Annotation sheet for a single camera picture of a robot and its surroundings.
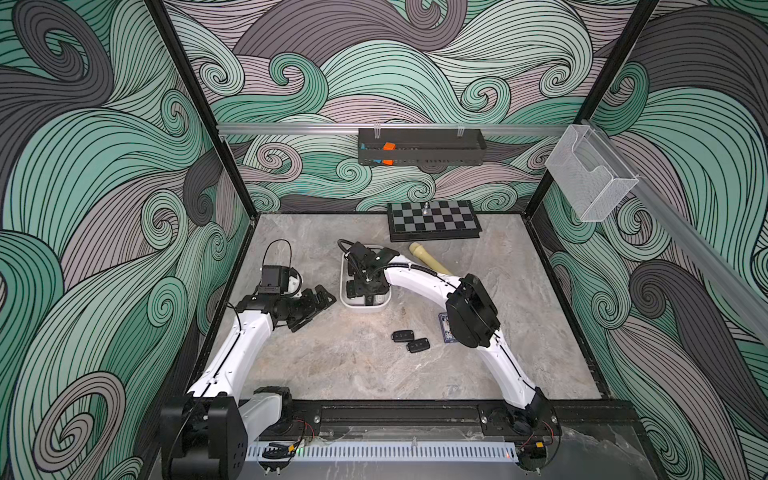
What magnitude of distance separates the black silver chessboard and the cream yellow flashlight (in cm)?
7

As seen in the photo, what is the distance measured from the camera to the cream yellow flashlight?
1.05 meters

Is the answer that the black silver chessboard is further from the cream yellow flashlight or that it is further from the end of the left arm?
the end of the left arm

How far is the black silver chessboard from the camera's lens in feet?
3.69
